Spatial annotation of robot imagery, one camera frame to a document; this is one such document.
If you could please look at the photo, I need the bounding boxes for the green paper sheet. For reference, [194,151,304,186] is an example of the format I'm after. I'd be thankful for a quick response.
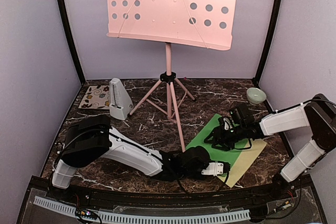
[186,114,252,166]

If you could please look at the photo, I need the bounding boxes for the pink music stand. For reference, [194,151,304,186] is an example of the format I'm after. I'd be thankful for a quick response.
[106,0,239,154]

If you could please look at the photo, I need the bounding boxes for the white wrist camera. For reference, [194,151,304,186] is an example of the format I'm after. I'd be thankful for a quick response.
[201,161,230,176]
[218,117,235,134]

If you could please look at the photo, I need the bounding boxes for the yellow paper sheet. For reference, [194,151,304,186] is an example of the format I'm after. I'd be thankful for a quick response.
[224,139,267,188]

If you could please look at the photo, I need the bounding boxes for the black right frame post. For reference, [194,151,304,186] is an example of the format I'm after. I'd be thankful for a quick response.
[252,0,281,87]

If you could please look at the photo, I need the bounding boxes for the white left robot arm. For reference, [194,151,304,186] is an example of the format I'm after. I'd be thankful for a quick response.
[51,115,224,201]

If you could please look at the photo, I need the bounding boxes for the grey cable duct strip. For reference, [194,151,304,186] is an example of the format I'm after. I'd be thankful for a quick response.
[33,196,250,223]

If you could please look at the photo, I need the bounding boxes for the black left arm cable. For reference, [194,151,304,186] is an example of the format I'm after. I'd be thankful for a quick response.
[173,168,232,195]

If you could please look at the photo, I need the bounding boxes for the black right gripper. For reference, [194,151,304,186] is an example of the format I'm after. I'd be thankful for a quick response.
[204,124,246,152]

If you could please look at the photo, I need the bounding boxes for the black left frame post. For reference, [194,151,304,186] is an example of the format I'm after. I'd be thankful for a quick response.
[57,0,86,85]

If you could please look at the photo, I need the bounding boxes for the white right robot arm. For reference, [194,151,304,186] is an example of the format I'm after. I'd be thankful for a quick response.
[204,93,335,200]

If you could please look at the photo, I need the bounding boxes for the black frame post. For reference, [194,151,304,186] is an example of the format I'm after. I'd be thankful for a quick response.
[57,0,86,85]
[252,0,281,87]

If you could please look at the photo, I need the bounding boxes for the white metronome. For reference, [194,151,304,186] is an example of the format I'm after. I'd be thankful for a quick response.
[109,78,133,121]

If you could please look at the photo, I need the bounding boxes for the floral patterned coaster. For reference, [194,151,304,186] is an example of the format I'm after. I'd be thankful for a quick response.
[78,85,110,110]

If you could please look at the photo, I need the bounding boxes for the pale green bowl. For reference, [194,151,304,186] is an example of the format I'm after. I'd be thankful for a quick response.
[246,88,267,105]

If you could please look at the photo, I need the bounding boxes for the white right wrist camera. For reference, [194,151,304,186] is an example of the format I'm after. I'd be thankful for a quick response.
[218,117,235,134]

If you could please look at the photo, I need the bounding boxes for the black front rail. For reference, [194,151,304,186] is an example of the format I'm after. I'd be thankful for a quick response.
[28,179,302,211]

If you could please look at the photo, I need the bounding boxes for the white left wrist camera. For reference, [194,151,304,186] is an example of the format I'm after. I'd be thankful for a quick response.
[201,161,230,176]

